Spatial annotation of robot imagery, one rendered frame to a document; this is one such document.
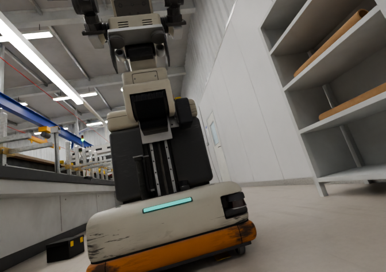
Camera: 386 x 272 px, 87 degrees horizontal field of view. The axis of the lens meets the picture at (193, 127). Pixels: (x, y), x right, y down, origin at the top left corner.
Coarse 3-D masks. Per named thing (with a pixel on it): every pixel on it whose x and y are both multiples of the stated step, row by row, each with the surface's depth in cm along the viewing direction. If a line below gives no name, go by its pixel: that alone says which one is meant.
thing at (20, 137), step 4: (8, 136) 125; (12, 136) 125; (16, 136) 125; (20, 136) 125; (24, 136) 126; (28, 136) 126; (0, 140) 123; (4, 140) 124; (8, 140) 124; (12, 140) 125; (16, 140) 126
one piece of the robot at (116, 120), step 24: (120, 120) 118; (120, 144) 114; (144, 144) 114; (168, 144) 112; (192, 144) 118; (120, 168) 110; (144, 168) 111; (168, 168) 109; (192, 168) 114; (120, 192) 106; (144, 192) 102; (168, 192) 103
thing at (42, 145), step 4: (36, 144) 149; (40, 144) 149; (44, 144) 149; (48, 144) 150; (52, 144) 152; (16, 148) 146; (20, 148) 147; (24, 148) 147; (28, 148) 147; (32, 148) 148; (36, 148) 149; (40, 148) 151; (12, 152) 145; (16, 152) 147
